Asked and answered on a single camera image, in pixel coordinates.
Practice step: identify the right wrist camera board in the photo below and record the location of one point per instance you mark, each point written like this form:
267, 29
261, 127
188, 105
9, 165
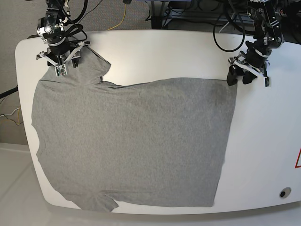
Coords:
61, 70

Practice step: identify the table cable grommet hole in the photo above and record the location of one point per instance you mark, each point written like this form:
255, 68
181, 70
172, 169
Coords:
285, 193

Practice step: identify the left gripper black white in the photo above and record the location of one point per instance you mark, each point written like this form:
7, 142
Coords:
248, 66

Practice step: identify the grey T-shirt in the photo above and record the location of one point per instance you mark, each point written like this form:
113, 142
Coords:
161, 143

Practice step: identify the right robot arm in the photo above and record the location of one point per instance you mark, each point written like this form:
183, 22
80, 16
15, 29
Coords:
64, 36

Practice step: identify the aluminium frame rail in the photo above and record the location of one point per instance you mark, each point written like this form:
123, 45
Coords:
223, 15

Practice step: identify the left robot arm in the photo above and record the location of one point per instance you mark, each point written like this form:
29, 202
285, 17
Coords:
268, 34

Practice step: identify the black table leg post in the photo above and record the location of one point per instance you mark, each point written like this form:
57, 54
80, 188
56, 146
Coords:
156, 22

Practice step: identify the red triangle sticker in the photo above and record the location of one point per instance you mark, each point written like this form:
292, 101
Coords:
298, 163

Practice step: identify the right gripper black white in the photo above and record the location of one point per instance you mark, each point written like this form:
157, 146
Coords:
64, 53

